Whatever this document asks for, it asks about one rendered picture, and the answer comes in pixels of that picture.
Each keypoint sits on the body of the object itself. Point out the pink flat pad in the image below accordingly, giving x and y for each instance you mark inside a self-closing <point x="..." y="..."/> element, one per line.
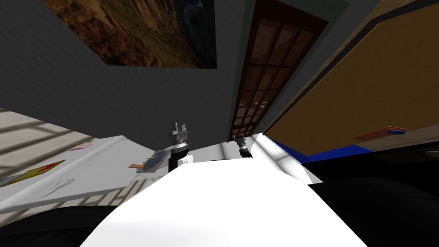
<point x="81" y="146"/>

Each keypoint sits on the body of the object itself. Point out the grey round plate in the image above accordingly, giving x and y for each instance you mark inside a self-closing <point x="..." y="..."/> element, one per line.
<point x="153" y="162"/>

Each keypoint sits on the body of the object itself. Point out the orange stick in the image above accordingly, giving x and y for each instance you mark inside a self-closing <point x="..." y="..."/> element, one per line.
<point x="136" y="166"/>

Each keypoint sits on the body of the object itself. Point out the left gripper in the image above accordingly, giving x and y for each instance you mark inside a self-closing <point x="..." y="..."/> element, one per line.
<point x="179" y="138"/>

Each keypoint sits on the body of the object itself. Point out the yellow and red book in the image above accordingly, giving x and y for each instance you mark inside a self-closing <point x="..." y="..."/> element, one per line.
<point x="32" y="171"/>

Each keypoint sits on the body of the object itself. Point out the brown flat board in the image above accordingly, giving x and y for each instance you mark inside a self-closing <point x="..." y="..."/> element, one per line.
<point x="375" y="134"/>

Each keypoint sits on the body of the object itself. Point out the brown glazed door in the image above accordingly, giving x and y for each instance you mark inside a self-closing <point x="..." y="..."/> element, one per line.
<point x="265" y="72"/>

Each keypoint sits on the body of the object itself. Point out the blue disc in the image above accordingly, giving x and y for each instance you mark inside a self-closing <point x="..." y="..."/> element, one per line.
<point x="396" y="132"/>

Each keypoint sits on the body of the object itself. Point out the brown landscape wall picture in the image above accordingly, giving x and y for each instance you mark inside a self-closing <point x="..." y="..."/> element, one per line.
<point x="137" y="32"/>

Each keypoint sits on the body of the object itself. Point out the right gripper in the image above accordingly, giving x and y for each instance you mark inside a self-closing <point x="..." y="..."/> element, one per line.
<point x="240" y="141"/>

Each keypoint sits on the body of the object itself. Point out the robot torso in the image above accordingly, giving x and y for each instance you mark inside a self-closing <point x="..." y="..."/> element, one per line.
<point x="219" y="206"/>

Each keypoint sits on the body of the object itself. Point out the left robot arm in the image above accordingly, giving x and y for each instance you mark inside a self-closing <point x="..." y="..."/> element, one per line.
<point x="176" y="159"/>

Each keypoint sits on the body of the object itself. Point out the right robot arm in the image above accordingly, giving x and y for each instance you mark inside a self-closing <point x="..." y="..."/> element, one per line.
<point x="244" y="153"/>

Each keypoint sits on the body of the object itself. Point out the blue mat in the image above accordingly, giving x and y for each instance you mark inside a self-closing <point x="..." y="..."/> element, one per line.
<point x="337" y="153"/>

